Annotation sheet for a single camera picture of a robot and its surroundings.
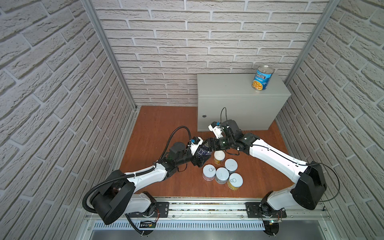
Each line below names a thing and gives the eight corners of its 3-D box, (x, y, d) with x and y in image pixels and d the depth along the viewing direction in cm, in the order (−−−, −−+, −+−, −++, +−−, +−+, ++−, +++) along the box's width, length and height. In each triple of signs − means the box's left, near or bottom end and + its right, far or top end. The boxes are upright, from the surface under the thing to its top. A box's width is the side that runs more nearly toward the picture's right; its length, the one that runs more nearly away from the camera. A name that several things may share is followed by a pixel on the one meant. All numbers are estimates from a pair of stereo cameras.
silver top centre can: (215, 184, 84) (216, 180, 79) (214, 171, 89) (215, 167, 84) (228, 184, 84) (230, 180, 79) (226, 171, 89) (228, 167, 84)
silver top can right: (224, 175, 87) (226, 172, 82) (223, 162, 92) (224, 158, 87) (237, 175, 87) (239, 172, 82) (234, 162, 92) (236, 158, 87)
